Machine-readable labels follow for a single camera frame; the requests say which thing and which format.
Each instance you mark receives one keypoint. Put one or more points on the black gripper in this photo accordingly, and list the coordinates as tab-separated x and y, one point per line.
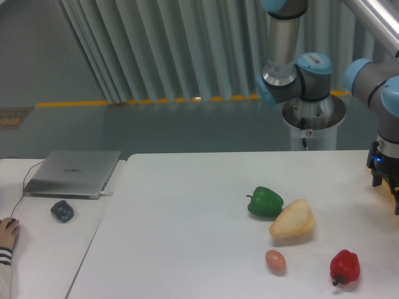
387	166

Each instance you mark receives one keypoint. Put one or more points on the black computer mouse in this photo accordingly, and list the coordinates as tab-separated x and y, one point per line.
11	222

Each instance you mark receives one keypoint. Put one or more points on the striped sleeve forearm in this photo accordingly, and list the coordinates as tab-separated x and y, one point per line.
6	273

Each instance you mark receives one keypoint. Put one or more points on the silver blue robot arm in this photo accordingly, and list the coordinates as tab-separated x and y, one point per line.
302	83

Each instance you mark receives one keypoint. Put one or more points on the red bell pepper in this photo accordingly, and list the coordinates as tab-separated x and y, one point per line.
344	268

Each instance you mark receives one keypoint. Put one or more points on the green bell pepper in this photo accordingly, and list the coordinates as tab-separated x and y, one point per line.
265	202

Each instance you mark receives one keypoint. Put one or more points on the person's hand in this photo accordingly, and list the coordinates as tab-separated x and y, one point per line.
8	234

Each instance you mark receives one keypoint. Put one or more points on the yellow plastic basket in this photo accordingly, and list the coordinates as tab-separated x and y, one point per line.
385	181

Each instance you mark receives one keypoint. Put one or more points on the bread slice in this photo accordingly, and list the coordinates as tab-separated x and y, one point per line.
295	220

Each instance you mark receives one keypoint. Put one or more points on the brown egg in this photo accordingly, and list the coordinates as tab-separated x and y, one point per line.
275	261

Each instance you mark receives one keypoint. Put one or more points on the silver closed laptop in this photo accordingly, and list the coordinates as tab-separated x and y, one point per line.
73	174

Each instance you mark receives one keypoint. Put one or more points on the small black plastic tray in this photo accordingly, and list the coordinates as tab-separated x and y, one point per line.
63	211

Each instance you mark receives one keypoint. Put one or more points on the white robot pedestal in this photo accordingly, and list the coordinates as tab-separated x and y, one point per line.
314	125

